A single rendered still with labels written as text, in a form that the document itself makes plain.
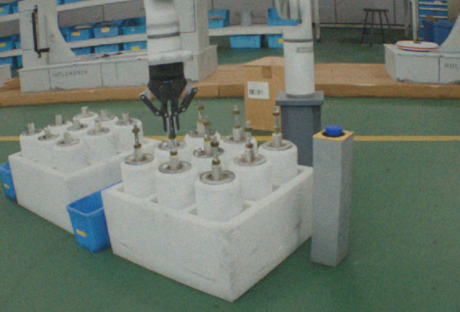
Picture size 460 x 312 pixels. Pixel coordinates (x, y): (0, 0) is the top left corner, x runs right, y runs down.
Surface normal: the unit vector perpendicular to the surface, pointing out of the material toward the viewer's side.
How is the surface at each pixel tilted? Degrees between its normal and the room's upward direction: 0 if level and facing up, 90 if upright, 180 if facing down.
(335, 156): 90
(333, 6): 90
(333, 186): 90
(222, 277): 90
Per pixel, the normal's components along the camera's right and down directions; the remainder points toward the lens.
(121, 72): -0.19, 0.29
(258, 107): -0.45, 0.26
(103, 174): 0.80, 0.13
